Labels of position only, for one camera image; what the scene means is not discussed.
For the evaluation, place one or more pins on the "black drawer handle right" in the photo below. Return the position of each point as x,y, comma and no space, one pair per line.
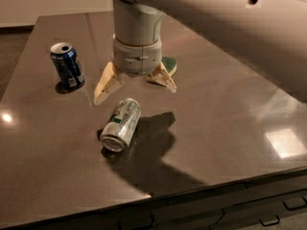
295,203

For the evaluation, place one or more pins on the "black drawer handle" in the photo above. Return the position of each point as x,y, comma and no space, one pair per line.
269,220
137,222
295,203

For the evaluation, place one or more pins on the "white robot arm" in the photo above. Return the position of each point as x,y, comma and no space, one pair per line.
269,36

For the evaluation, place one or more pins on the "black drawer handle left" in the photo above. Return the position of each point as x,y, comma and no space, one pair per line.
137,222

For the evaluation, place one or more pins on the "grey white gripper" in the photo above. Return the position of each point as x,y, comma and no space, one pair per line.
136,57

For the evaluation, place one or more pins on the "blue soda can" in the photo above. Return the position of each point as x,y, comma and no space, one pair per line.
64,57

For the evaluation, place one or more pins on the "black drawer handle lower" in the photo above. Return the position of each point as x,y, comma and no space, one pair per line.
269,220

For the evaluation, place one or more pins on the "white green 7up can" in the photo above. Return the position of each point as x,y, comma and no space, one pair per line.
118,132

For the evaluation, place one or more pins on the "green yellow sponge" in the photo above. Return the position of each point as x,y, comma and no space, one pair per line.
170,64

